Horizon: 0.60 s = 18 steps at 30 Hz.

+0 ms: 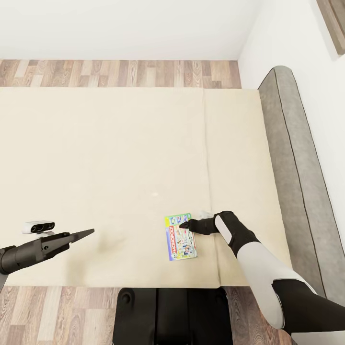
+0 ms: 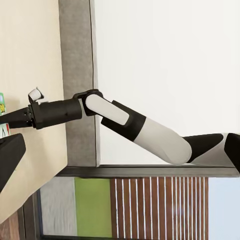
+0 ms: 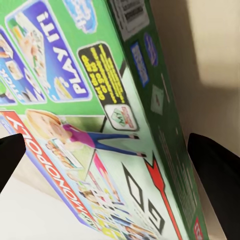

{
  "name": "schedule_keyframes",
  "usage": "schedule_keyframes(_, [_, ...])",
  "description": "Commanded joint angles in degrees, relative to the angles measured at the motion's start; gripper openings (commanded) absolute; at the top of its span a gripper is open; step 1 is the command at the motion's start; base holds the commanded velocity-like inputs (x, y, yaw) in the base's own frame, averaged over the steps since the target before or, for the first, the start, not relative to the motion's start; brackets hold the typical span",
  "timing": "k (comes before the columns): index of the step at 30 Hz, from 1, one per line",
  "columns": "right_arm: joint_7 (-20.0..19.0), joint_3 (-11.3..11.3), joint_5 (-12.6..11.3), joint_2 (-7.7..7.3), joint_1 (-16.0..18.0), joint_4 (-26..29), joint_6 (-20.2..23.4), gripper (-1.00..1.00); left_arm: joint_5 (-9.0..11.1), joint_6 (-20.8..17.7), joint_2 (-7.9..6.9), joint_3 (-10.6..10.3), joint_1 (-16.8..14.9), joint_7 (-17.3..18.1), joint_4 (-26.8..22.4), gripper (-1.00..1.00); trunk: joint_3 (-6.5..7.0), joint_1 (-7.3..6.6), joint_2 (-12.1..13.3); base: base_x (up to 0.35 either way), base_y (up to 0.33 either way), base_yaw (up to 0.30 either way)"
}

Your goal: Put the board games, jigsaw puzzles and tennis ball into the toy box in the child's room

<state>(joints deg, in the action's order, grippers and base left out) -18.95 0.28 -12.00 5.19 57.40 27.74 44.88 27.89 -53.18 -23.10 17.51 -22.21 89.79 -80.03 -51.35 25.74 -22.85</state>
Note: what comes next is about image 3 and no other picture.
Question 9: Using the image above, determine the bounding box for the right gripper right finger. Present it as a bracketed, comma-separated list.
[187, 133, 240, 240]

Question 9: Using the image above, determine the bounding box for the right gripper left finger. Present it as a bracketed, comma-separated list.
[0, 133, 26, 194]

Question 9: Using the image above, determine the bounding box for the board game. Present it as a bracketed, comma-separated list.
[0, 0, 210, 240]

